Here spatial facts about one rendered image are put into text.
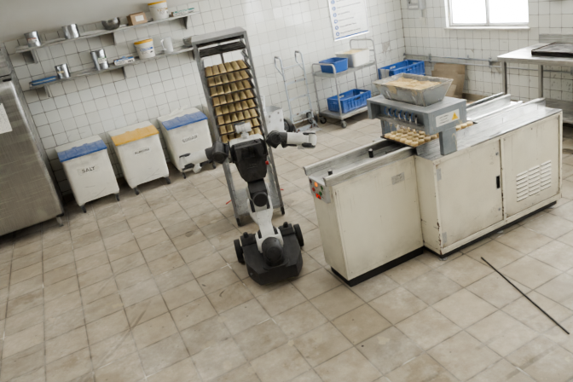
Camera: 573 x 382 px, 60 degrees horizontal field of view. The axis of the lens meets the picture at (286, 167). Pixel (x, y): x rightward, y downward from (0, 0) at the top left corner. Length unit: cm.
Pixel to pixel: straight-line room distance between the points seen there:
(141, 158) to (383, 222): 363
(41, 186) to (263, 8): 377
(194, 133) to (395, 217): 349
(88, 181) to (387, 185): 394
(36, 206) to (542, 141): 509
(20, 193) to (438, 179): 442
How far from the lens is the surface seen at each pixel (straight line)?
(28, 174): 611
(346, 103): 737
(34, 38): 660
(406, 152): 364
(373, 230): 365
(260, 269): 387
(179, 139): 649
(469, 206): 392
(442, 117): 351
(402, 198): 372
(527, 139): 418
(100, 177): 644
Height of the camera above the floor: 217
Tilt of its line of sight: 20 degrees down
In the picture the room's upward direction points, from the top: 12 degrees counter-clockwise
